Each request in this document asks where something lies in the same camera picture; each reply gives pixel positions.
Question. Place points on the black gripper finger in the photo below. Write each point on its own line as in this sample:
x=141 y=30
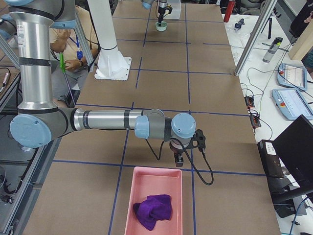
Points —
x=178 y=159

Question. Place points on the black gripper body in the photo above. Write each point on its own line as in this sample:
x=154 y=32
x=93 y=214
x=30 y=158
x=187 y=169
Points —
x=177 y=150
x=161 y=11

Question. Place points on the pale green plastic bowl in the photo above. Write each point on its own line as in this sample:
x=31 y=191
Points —
x=161 y=26

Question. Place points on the purple cloth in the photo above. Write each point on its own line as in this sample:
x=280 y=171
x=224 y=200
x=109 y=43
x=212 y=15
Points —
x=152 y=209

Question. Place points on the translucent white plastic bin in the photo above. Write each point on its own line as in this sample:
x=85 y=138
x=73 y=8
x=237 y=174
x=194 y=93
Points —
x=176 y=6

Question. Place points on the pink plastic bin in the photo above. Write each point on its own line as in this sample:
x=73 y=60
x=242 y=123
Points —
x=154 y=181

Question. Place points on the red bottle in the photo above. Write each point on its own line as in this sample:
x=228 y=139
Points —
x=229 y=10

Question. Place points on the seated person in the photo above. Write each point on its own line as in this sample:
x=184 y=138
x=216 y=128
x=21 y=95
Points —
x=66 y=41

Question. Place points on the green plastic toy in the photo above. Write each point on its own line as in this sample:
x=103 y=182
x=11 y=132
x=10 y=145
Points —
x=62 y=64

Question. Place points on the black monitor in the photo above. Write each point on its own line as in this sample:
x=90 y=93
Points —
x=294 y=146

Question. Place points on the clear water bottle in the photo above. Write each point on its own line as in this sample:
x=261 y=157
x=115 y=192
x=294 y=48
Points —
x=272 y=49

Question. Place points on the teach pendant near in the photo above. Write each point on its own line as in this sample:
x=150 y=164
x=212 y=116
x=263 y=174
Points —
x=291 y=103

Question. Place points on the teach pendant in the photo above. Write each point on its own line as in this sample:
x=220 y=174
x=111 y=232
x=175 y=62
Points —
x=291 y=76
x=291 y=103

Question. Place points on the teach pendant far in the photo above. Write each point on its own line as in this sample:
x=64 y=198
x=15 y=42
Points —
x=291 y=76

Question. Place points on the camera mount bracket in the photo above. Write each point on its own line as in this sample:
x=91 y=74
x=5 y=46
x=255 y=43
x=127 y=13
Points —
x=198 y=141

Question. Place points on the white pedestal mount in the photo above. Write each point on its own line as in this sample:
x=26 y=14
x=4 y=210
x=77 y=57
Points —
x=111 y=65

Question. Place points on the aluminium frame post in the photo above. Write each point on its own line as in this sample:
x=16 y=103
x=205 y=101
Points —
x=260 y=23

